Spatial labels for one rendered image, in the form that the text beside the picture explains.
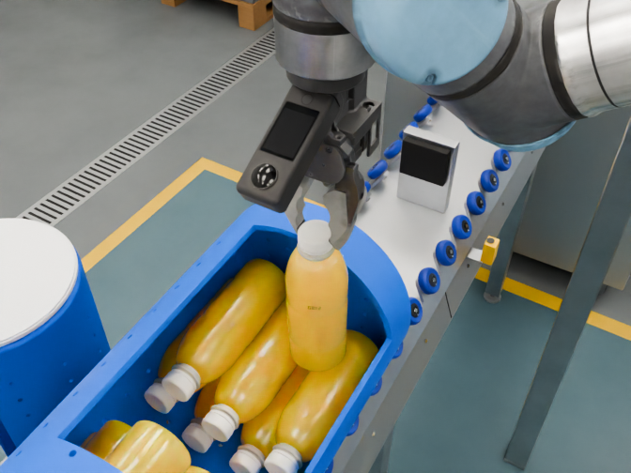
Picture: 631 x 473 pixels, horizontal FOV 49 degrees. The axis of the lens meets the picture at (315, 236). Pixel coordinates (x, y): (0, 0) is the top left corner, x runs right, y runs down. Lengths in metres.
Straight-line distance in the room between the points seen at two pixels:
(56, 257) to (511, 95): 0.81
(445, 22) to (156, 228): 2.34
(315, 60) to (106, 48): 3.38
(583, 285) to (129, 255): 1.66
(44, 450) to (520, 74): 0.53
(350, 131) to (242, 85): 2.84
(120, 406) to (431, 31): 0.65
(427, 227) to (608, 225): 0.35
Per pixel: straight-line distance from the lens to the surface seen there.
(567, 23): 0.53
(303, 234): 0.74
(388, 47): 0.44
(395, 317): 0.89
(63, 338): 1.13
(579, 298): 1.57
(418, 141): 1.27
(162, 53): 3.82
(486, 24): 0.47
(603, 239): 1.46
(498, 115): 0.55
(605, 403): 2.33
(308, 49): 0.59
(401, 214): 1.34
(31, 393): 1.17
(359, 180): 0.67
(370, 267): 0.86
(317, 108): 0.63
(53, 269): 1.15
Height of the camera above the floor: 1.82
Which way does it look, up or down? 44 degrees down
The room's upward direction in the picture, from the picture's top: straight up
